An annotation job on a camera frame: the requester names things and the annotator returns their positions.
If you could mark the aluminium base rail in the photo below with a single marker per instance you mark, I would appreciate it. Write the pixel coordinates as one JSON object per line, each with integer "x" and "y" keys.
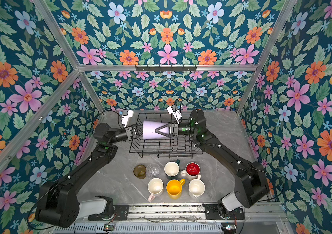
{"x": 185, "y": 218}

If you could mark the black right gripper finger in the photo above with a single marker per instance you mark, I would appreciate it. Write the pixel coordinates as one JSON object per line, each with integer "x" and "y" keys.
{"x": 160, "y": 134}
{"x": 159, "y": 126}

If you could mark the lilac plastic cup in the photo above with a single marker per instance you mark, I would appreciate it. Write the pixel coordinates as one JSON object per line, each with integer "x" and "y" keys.
{"x": 149, "y": 129}

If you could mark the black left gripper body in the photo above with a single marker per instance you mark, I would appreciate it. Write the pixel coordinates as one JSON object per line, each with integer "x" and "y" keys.
{"x": 129, "y": 133}

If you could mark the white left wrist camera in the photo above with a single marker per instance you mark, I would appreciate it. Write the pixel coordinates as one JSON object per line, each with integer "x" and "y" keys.
{"x": 125, "y": 116}

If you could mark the amber textured glass cup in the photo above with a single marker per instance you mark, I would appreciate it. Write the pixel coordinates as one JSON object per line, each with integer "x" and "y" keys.
{"x": 140, "y": 171}

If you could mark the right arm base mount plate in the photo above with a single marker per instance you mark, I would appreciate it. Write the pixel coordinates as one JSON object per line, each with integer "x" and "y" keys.
{"x": 212, "y": 212}

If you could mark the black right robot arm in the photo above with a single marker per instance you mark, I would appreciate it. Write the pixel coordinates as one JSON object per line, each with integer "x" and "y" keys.
{"x": 250, "y": 180}

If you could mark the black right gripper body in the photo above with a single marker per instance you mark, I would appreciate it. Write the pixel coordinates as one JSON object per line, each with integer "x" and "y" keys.
{"x": 176, "y": 129}

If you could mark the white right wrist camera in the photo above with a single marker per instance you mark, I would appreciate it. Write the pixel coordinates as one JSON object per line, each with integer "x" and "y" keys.
{"x": 175, "y": 111}

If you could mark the black hook rail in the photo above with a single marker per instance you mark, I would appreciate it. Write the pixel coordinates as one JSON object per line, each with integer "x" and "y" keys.
{"x": 165, "y": 68}

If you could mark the dark green mug white inside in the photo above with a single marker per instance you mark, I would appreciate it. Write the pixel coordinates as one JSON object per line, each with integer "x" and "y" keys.
{"x": 172, "y": 169}

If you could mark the black wire dish rack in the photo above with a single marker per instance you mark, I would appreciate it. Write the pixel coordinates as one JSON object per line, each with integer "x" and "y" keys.
{"x": 181, "y": 146}

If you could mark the cream mug pink handle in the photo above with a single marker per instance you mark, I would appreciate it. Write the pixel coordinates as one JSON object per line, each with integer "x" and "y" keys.
{"x": 155, "y": 188}

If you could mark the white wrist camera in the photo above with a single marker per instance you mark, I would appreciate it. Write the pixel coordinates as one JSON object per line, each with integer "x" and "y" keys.
{"x": 175, "y": 111}
{"x": 125, "y": 116}

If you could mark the yellow mug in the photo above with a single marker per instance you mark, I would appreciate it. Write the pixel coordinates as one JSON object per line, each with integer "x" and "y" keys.
{"x": 174, "y": 188}

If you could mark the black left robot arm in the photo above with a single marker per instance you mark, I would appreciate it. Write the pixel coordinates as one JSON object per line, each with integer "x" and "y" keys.
{"x": 58, "y": 204}

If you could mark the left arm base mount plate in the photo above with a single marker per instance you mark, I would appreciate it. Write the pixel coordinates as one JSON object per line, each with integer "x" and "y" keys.
{"x": 116, "y": 213}

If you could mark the clear glass cup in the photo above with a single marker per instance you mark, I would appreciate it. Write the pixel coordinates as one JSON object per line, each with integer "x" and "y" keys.
{"x": 153, "y": 170}

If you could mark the aluminium frame post left rear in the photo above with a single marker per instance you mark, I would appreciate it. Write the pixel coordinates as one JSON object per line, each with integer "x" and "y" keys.
{"x": 53, "y": 26}

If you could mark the aluminium frame post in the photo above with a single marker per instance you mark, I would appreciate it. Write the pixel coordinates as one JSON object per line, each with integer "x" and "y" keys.
{"x": 285, "y": 12}
{"x": 53, "y": 26}

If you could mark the aluminium frame post right rear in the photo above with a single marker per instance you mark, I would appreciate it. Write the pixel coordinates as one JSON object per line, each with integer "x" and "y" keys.
{"x": 285, "y": 12}

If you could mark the white mug red inside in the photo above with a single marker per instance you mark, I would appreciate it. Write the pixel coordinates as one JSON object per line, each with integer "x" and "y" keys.
{"x": 192, "y": 171}

